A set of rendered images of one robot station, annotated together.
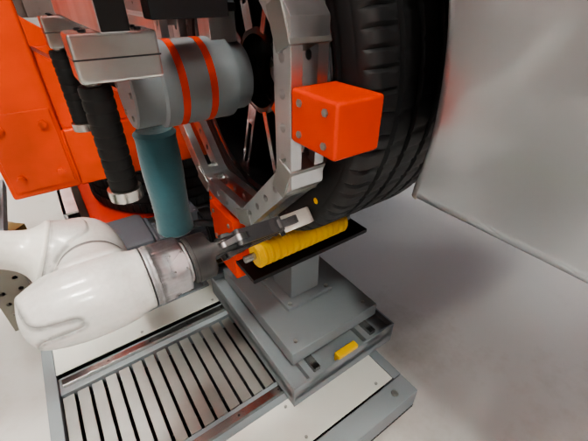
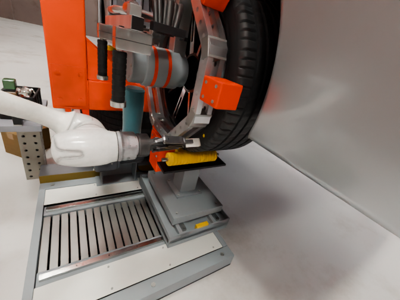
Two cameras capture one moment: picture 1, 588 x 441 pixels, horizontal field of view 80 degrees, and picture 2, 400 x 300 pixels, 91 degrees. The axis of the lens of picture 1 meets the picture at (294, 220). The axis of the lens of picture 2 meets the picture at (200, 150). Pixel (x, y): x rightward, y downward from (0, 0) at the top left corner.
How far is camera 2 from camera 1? 0.14 m
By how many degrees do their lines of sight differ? 7
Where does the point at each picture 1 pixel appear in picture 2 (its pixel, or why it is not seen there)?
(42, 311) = (65, 142)
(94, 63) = (124, 41)
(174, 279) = (128, 149)
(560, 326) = (315, 243)
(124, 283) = (106, 142)
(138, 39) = (144, 37)
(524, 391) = (290, 270)
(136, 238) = not seen: hidden behind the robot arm
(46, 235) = (73, 116)
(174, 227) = not seen: hidden behind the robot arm
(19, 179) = (59, 98)
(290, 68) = (205, 66)
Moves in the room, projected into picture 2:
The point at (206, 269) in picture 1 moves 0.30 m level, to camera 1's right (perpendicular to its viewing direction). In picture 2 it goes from (144, 149) to (240, 172)
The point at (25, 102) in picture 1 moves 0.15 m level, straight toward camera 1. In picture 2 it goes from (75, 62) to (77, 68)
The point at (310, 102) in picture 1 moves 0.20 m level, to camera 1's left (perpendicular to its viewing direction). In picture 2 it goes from (211, 81) to (137, 63)
